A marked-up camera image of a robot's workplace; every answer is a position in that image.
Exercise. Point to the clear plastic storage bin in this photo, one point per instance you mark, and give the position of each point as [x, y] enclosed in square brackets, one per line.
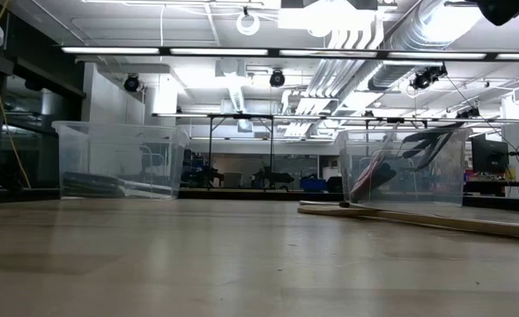
[453, 189]
[109, 145]

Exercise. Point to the blue plastic crate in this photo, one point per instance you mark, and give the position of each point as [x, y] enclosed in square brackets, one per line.
[314, 184]

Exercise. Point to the black background robot arm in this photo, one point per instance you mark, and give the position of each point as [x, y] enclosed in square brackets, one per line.
[206, 176]
[272, 177]

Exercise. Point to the black background rig frame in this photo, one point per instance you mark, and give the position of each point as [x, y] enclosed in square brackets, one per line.
[241, 116]

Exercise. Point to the slotted wooden spatula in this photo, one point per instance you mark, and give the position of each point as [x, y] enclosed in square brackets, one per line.
[484, 229]

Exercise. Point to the black ceiling dome camera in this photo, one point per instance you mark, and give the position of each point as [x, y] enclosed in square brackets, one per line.
[277, 79]
[131, 83]

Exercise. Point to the silver ventilation duct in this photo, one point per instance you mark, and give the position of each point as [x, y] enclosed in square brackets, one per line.
[409, 44]

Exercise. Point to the black rectangular turner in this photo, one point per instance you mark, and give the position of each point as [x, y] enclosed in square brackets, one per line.
[384, 174]

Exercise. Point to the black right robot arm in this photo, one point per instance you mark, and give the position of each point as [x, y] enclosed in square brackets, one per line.
[499, 11]

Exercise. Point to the small black ceiling fixture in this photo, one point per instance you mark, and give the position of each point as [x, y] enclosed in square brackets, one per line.
[468, 113]

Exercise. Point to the black computer monitor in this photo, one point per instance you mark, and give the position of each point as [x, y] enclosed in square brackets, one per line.
[490, 154]

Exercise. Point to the black ceiling spotlight cluster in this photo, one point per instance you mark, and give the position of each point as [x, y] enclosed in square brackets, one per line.
[424, 79]

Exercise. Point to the black aluminium table frame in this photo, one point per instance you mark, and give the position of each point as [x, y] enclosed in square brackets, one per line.
[263, 193]

